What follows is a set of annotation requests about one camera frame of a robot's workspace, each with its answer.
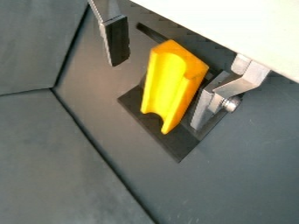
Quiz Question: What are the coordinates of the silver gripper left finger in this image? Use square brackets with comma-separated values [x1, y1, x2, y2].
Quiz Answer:
[88, 0, 129, 67]

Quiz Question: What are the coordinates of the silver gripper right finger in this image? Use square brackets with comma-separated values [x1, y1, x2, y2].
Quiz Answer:
[191, 54, 271, 130]

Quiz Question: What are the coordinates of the yellow arch block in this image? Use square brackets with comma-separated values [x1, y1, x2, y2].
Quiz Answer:
[140, 39, 209, 134]

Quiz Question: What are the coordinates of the dark grey curved fixture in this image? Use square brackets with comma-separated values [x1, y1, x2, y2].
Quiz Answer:
[117, 24, 228, 160]

